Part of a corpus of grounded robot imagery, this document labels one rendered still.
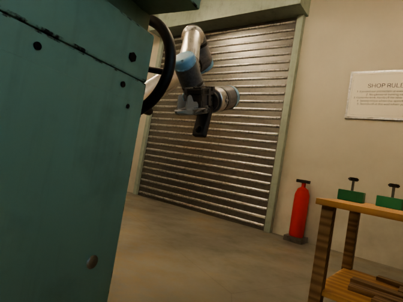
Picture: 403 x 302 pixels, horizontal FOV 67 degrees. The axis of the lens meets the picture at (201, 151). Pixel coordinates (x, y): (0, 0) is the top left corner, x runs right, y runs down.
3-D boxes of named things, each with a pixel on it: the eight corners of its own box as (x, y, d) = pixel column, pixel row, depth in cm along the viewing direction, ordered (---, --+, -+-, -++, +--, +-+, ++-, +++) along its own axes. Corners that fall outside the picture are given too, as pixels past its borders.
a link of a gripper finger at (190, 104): (175, 96, 89) (192, 93, 97) (176, 116, 91) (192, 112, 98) (184, 96, 88) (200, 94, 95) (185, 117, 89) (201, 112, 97)
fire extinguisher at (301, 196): (307, 242, 300) (316, 182, 302) (301, 244, 284) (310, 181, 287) (289, 237, 310) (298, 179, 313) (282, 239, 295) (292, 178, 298)
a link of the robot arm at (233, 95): (220, 109, 126) (243, 107, 120) (205, 113, 115) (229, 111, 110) (218, 85, 124) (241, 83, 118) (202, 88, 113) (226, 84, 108)
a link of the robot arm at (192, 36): (200, 17, 165) (195, 53, 108) (207, 39, 171) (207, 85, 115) (180, 24, 167) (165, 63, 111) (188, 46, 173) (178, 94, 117)
